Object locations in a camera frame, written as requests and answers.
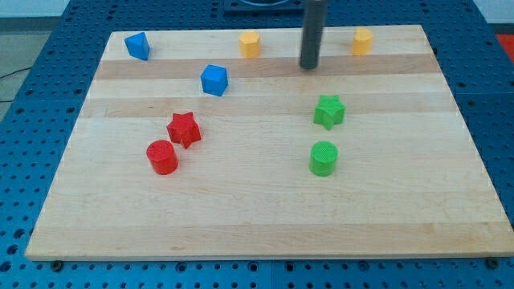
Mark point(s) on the green star block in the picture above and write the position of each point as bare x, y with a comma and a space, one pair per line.
329, 111

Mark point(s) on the red star block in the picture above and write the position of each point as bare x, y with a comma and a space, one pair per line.
183, 129

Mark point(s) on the green cylinder block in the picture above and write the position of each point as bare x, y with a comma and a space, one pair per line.
323, 158

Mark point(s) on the yellow hexagon block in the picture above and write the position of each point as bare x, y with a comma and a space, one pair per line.
250, 44

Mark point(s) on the red cylinder block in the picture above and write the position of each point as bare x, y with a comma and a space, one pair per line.
162, 157

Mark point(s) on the blue triangular block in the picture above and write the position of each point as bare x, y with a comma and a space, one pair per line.
138, 46

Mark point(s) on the wooden board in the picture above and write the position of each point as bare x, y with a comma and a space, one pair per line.
408, 183

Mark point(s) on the yellow half-round block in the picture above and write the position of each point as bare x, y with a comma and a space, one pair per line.
362, 41

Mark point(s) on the blue cube block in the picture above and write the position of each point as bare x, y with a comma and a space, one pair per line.
214, 80

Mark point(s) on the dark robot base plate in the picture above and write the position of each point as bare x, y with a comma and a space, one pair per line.
261, 6

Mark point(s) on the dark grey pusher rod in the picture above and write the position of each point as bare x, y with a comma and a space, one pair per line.
315, 14

